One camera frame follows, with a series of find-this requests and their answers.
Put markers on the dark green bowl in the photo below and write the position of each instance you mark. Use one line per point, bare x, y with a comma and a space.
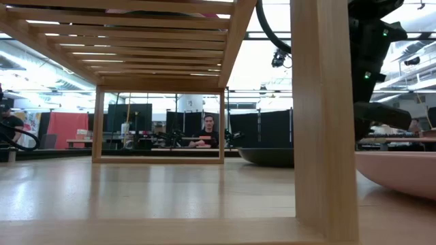
265, 157

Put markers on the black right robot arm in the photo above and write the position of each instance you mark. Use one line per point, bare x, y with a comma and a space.
374, 7

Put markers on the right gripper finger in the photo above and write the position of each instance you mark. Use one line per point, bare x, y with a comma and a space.
381, 117

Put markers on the yellow pole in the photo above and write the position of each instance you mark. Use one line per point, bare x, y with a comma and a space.
127, 119

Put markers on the red partition screen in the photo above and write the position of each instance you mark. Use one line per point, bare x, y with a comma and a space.
68, 129

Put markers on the wooden slatted shelf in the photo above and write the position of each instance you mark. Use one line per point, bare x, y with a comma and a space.
323, 102

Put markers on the person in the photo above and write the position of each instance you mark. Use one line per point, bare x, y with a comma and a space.
208, 132
10, 126

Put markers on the white column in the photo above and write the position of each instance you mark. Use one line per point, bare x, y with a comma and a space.
190, 102

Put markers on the black partition screen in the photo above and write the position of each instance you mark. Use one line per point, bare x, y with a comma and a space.
184, 120
265, 127
129, 117

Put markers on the black overhead camera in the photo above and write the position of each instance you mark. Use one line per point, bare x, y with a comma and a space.
279, 58

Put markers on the pink bowl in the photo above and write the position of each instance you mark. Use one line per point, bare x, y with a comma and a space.
402, 173

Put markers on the black ceiling lamp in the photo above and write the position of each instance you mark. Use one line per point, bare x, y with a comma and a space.
412, 61

